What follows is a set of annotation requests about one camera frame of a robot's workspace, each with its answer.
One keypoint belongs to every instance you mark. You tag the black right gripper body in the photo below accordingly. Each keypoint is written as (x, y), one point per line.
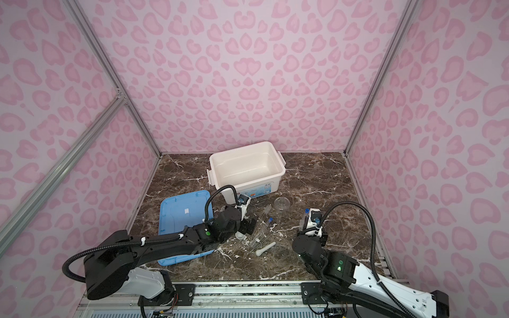
(321, 240)

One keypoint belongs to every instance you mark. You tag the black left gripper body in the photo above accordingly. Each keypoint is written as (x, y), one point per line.
(244, 226)

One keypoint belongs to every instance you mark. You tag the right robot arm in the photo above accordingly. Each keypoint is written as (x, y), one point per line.
(343, 280)

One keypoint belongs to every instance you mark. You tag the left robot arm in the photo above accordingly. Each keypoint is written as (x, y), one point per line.
(108, 265)

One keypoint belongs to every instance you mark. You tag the white test tube brush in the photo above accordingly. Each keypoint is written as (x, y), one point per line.
(266, 213)

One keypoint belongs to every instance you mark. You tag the white ceramic pestle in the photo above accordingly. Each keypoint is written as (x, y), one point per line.
(264, 249)

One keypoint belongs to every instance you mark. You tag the clear round-bottom flask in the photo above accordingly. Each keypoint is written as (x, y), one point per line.
(281, 204)

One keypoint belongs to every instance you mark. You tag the blue plastic bin lid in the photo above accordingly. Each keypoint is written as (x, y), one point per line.
(184, 210)

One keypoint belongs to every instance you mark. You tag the white plastic storage bin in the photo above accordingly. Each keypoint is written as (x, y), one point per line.
(255, 170)

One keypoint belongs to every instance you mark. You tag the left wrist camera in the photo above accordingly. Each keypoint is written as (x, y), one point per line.
(244, 202)

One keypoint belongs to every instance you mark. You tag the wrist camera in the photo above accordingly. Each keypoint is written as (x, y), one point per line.
(244, 202)
(314, 228)

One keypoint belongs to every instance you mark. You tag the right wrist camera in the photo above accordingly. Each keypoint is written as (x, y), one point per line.
(314, 228)

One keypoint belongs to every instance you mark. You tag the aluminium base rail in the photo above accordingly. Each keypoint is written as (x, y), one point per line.
(220, 299)

